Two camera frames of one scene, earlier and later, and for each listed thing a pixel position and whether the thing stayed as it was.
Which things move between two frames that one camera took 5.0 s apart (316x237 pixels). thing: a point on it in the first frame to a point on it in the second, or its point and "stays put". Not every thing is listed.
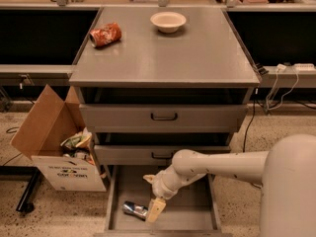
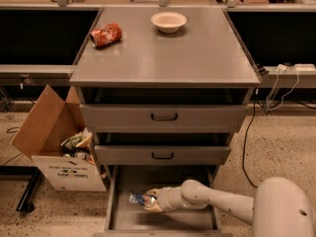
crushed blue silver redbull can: x=135 y=210 to x=136 y=198
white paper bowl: x=168 y=22 stays put
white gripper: x=160 y=186 to x=168 y=197
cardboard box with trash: x=55 y=135 stays put
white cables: x=279 y=68 stays put
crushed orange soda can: x=109 y=34 stays put
